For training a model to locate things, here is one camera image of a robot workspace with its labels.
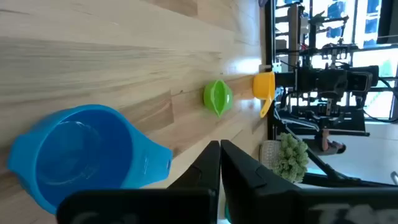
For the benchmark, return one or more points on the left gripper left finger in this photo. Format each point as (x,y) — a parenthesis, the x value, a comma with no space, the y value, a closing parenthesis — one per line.
(199,199)

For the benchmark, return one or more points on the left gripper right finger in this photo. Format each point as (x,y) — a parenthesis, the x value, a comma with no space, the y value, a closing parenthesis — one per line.
(255,193)

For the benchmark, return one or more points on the green plastic measuring cup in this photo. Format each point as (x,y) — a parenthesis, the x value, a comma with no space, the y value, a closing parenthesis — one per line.
(217,98)

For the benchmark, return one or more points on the yellow plastic measuring cup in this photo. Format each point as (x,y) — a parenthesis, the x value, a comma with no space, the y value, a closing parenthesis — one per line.
(263,87)

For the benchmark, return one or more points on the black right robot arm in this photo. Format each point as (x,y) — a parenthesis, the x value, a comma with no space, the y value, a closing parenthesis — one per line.
(326,81)

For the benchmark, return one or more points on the large light blue measuring cup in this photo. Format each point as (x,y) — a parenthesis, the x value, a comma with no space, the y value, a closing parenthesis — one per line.
(84,149)

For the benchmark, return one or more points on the green potted artificial plant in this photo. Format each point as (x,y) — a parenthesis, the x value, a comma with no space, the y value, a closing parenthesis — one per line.
(290,157)

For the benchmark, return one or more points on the person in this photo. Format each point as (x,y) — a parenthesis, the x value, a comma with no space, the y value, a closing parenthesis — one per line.
(329,147)

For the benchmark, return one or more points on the background black robot rig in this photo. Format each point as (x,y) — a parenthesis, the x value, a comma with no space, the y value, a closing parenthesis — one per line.
(329,53)

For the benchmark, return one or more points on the black aluminium table frame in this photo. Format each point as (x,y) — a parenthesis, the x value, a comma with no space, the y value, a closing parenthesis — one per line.
(270,31)

